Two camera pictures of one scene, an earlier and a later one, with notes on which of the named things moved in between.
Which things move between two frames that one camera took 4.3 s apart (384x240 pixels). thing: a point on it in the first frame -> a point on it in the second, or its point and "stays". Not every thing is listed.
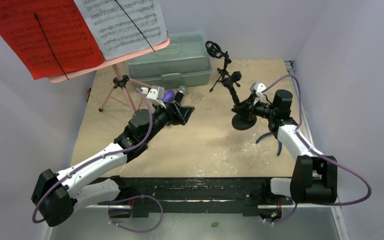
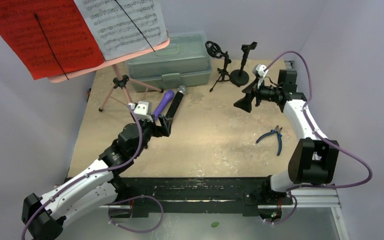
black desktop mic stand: x=239 y=121 -> x=240 y=78
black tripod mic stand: x=215 y=50 stays
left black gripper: x=178 y=116 -> x=163 y=129
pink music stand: x=119 y=81 stays
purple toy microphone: x=168 y=96 stays
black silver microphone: x=179 y=95 stays
